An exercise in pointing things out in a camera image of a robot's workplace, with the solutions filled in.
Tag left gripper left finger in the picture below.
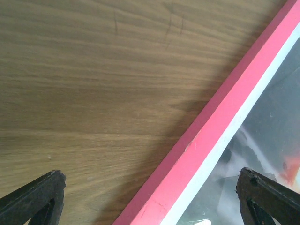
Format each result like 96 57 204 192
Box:
0 170 66 225

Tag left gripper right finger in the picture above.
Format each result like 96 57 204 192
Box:
236 167 300 225

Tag pink picture frame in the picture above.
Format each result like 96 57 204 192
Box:
115 0 300 225

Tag sunset photo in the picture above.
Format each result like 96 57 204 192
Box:
178 41 300 225

